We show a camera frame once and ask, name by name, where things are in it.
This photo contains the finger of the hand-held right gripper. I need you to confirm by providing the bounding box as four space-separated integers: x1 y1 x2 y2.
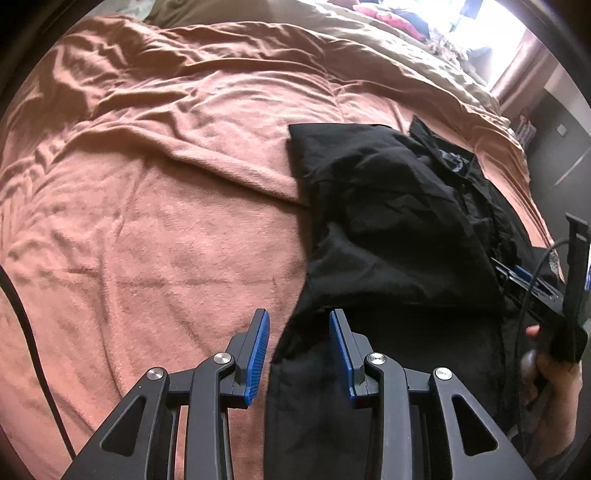
490 257 565 324

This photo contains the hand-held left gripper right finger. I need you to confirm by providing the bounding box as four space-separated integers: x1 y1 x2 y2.
328 309 536 480

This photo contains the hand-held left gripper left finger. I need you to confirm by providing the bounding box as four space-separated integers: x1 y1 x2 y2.
60 309 270 480

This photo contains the black garment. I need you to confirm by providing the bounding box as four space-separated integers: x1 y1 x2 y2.
265 115 561 480

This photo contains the pile of colourful clothes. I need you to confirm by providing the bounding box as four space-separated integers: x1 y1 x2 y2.
369 0 483 79

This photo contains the person's right hand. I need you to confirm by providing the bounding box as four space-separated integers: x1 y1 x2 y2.
521 324 584 449

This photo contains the dark grey door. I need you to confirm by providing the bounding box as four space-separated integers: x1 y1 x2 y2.
530 76 591 220

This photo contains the salmon fleece blanket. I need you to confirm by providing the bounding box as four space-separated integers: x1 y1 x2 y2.
0 14 555 480

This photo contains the pink curtain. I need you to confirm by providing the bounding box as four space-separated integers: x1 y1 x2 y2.
488 25 555 108

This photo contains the beige duvet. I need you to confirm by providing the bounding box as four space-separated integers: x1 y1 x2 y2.
259 0 514 131

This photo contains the bright window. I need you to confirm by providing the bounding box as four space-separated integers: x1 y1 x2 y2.
383 0 529 49

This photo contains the olive pillow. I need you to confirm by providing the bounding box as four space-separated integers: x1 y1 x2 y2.
143 0 280 29

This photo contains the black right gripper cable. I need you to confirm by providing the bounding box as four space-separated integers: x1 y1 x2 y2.
516 237 573 444

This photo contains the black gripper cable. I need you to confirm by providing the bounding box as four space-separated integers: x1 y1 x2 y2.
516 237 573 444
0 265 77 459

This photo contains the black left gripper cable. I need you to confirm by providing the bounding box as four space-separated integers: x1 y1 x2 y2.
0 265 77 459

